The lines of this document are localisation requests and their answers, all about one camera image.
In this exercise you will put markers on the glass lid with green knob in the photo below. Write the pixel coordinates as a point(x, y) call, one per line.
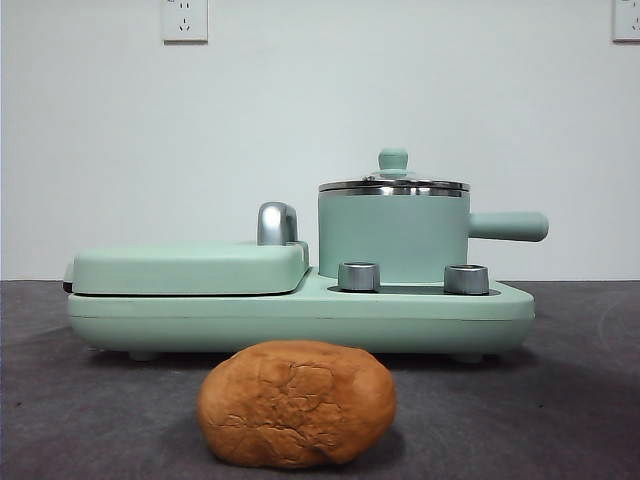
point(393, 160)

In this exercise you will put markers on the silver control knob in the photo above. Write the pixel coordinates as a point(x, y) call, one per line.
point(359, 276)
point(466, 279)

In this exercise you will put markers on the white wall socket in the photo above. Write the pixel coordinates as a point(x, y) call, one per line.
point(627, 22)
point(184, 22)

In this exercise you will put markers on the mint green breakfast machine base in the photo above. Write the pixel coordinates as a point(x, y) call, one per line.
point(300, 320)

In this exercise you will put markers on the brown potato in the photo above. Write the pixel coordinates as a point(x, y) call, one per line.
point(295, 405)

